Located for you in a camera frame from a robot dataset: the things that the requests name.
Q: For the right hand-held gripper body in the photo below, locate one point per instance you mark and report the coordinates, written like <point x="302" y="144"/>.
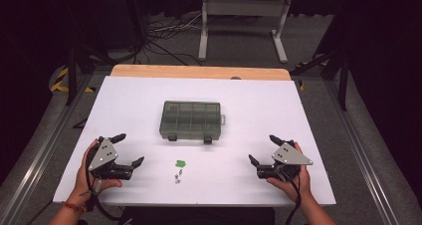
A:
<point x="287" y="157"/>

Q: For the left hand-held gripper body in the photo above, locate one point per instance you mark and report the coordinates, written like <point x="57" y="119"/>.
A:
<point x="103" y="157"/>

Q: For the small green plastic part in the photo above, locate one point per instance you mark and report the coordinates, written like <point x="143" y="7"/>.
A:
<point x="180" y="163"/>

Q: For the grey translucent compartment box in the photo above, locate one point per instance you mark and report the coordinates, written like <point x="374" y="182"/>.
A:
<point x="190" y="118"/>

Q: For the person's right hand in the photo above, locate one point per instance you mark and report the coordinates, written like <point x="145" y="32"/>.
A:
<point x="303" y="181"/>

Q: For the person's left hand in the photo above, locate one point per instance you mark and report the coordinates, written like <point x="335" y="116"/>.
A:
<point x="81" y="181"/>

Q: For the white board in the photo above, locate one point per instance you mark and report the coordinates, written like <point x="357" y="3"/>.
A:
<point x="249" y="118"/>

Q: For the person's black clothing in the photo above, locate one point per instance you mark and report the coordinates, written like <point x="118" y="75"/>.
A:
<point x="199" y="216"/>

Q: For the yellow black striped tape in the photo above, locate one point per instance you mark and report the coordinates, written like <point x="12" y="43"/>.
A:
<point x="61" y="74"/>

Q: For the black metal stand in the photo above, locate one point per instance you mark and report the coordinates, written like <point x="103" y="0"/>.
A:
<point x="343" y="85"/>

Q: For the wooden table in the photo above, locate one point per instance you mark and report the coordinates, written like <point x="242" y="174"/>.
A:
<point x="199" y="72"/>

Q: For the aluminium floor rail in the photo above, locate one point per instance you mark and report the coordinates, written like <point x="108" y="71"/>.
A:
<point x="365" y="172"/>
<point x="33" y="172"/>

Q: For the grey metal stand frame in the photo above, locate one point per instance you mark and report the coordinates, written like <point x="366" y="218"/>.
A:
<point x="245" y="6"/>

